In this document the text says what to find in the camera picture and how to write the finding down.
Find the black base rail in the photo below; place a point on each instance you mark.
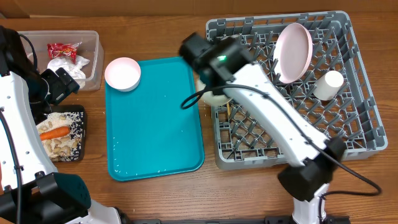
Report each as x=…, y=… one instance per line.
x=266, y=220

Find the white cup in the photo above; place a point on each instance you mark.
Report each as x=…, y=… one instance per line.
x=328, y=85

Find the black food waste tray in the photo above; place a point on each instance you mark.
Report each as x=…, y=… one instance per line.
x=79, y=133

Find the pink bowl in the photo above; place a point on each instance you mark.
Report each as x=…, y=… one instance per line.
x=123, y=74

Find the large pink plate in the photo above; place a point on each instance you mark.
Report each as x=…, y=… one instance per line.
x=293, y=52

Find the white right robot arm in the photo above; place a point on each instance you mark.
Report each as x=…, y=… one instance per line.
x=227, y=68

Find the grey dishwasher rack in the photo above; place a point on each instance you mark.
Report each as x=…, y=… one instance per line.
x=241, y=143

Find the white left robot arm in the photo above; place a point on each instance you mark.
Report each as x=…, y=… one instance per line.
x=33, y=189

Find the wooden chopstick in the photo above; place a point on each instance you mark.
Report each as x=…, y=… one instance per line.
x=228, y=110

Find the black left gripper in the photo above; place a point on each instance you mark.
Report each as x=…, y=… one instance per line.
x=63, y=84

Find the white tissue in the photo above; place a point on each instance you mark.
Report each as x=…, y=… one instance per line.
x=73, y=69

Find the orange carrot piece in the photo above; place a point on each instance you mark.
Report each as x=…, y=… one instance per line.
x=55, y=133

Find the pile of peanuts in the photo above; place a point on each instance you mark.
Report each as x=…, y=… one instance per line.
x=60, y=146

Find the clear plastic bin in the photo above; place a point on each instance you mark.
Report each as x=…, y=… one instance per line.
x=89, y=48

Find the teal plastic tray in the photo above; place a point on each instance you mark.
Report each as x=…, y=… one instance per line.
x=147, y=133

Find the white bowl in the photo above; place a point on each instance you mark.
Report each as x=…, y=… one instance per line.
x=211, y=99

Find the red snack wrapper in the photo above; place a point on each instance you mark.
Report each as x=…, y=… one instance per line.
x=63, y=50

